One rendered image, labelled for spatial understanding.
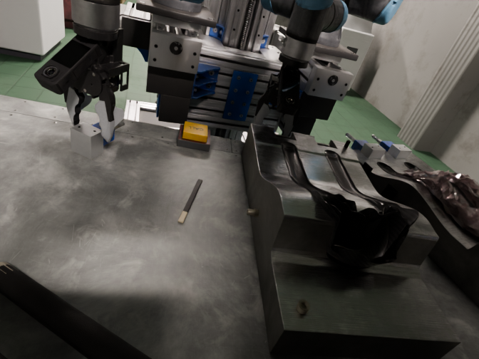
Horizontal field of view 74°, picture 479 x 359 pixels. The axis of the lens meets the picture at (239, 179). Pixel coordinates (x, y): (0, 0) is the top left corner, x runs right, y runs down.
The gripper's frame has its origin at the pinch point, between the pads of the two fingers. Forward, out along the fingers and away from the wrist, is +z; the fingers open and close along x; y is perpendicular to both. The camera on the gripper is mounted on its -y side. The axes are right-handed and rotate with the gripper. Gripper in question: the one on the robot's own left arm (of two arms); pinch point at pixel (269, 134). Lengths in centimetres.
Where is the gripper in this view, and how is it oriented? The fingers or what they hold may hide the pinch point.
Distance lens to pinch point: 85.2
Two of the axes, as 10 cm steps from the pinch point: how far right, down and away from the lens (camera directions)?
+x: -9.7, -2.3, -1.0
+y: 0.5, -5.7, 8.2
